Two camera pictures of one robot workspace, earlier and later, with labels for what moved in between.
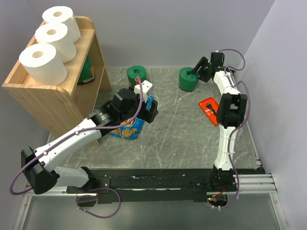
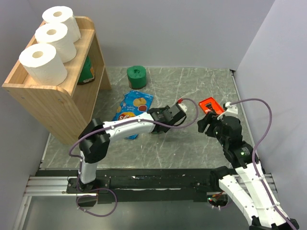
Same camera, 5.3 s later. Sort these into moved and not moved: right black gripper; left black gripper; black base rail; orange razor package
Moved: right black gripper; left black gripper
Not moved: orange razor package; black base rail
